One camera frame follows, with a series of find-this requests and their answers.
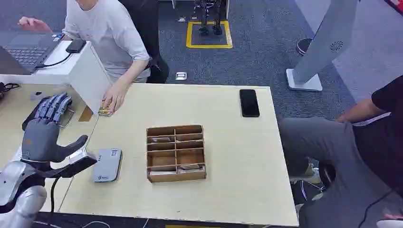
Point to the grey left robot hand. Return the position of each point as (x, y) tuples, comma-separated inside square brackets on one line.
[(41, 141)]

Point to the black handheld controller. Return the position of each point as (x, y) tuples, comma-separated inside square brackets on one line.
[(31, 114)]

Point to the white desk riser box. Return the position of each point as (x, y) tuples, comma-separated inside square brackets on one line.
[(85, 72)]

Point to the dark grey laptop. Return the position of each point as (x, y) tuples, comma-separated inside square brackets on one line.
[(25, 50)]

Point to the black power adapter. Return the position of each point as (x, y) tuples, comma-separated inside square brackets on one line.
[(76, 45)]

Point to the card with grey print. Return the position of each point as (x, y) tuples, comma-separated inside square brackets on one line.
[(161, 139)]

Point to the white card stack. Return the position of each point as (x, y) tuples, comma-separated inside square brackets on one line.
[(162, 173)]

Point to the person in pale shirt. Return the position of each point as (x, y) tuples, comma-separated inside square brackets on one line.
[(110, 34)]

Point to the wooden card sorting box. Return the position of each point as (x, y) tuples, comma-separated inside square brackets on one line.
[(176, 154)]

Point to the card with brown print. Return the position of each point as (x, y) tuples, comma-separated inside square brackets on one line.
[(190, 166)]

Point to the black office chair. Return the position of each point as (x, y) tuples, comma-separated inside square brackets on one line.
[(148, 31)]

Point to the silver floor socket plate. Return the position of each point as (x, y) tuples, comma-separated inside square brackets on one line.
[(181, 76)]

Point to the yellow floor tape square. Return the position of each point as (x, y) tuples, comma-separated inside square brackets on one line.
[(189, 36)]

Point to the small floor socket plate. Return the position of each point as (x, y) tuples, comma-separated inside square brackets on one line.
[(182, 19)]

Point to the black humanoid robot legs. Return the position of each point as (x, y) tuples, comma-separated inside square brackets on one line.
[(207, 15)]

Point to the black smartphone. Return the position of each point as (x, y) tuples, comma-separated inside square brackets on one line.
[(249, 103)]

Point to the black round stool base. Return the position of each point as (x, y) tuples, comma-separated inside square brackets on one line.
[(303, 46)]

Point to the black stool with chrome legs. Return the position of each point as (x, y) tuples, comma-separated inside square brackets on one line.
[(326, 176)]

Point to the white kiosk stand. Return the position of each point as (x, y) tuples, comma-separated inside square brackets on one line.
[(324, 44)]

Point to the person in dark shirt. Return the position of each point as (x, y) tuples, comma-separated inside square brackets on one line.
[(340, 163)]

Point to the red object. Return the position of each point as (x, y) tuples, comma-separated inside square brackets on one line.
[(395, 4)]

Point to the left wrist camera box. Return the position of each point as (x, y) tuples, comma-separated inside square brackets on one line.
[(80, 161)]

